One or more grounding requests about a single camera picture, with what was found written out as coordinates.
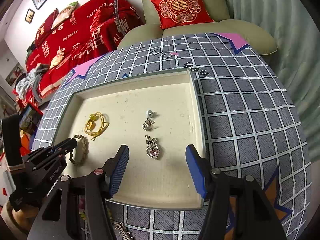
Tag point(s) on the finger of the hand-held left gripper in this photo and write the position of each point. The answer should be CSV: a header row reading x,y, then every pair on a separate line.
x,y
67,143
62,153

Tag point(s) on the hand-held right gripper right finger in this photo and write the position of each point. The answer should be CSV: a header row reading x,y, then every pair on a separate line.
x,y
197,175

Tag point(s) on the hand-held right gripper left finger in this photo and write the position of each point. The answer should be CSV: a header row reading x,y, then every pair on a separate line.
x,y
119,172

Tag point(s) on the silver pink heart pendant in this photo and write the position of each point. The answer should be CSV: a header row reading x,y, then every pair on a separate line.
x,y
153,151

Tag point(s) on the silver dangle earring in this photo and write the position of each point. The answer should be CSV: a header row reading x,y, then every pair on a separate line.
x,y
149,125

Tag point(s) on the grey tray with cream lining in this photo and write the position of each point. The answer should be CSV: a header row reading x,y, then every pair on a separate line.
x,y
125,105

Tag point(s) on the dark landscape print box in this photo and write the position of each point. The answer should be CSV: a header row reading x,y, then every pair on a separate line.
x,y
30,120

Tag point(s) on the grey checked tablecloth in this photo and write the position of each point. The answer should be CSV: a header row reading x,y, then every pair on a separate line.
x,y
250,130

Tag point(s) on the pile of grey clothes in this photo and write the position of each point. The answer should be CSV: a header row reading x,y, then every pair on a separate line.
x,y
28,81

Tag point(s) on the small gold cushion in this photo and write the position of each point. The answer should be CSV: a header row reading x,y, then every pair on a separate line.
x,y
57,61

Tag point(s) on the red printed sofa cover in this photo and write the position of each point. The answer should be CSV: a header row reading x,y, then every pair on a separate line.
x,y
75,40

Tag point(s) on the red printed pillow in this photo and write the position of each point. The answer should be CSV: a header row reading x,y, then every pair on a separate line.
x,y
45,28

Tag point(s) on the red satin cushion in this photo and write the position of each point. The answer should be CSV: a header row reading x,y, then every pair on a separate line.
x,y
107,27

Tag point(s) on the photo print pillow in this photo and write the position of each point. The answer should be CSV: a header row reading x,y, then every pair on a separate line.
x,y
63,15

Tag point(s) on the grey floor lamp pole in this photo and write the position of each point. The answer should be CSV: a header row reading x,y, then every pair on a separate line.
x,y
117,7

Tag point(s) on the green armchair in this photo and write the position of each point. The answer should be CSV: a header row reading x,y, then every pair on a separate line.
x,y
237,27

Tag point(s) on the pale green curtain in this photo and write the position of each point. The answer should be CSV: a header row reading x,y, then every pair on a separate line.
x,y
287,42

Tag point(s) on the red embroidered cushion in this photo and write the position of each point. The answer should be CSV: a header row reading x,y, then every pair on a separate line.
x,y
180,6

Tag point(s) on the framed wall painting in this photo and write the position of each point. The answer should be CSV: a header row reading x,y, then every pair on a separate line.
x,y
15,74

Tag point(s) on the small framed wall photo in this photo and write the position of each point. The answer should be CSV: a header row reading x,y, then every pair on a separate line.
x,y
30,15

